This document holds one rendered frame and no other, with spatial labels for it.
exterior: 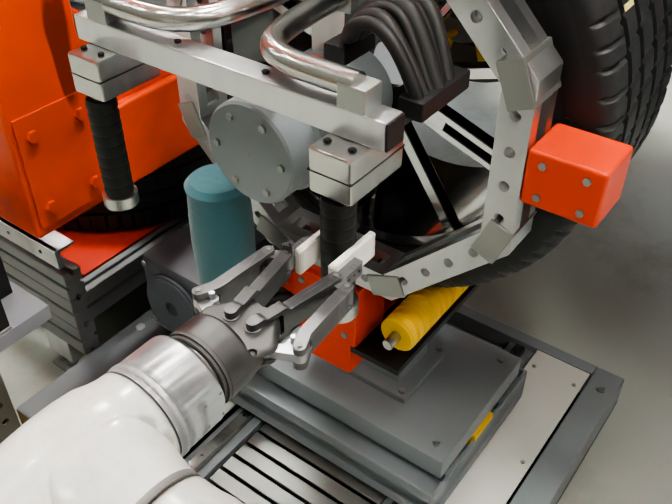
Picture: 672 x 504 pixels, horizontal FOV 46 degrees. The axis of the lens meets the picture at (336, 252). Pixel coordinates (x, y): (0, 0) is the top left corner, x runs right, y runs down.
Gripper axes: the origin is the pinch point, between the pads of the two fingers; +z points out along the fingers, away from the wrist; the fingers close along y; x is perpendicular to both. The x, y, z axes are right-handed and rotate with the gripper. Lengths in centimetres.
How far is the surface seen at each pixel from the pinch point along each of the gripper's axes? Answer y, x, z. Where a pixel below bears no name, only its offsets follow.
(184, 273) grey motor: -50, -43, 22
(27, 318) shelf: -58, -38, -5
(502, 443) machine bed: 6, -75, 47
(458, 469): 4, -68, 32
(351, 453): -13, -68, 23
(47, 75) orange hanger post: -64, -5, 13
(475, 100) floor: -73, -83, 182
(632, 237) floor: 0, -83, 137
